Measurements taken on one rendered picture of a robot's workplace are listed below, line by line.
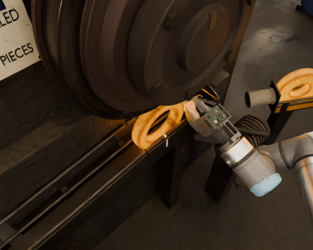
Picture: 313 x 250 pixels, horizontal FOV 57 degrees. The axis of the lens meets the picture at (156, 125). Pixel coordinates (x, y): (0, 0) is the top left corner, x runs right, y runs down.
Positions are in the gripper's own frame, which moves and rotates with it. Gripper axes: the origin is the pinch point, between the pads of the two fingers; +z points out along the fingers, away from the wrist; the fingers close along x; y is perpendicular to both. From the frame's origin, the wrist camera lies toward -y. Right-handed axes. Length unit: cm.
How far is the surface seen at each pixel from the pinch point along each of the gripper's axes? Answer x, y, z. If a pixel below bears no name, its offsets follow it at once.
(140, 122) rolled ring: 19.4, 6.7, 0.5
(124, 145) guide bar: 23.2, -5.0, 0.2
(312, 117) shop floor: -98, -64, -45
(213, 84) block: -7.5, 6.1, -2.9
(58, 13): 34, 46, 10
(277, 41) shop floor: -145, -81, 9
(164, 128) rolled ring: 10.0, -4.3, -3.1
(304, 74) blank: -33.8, 9.5, -18.5
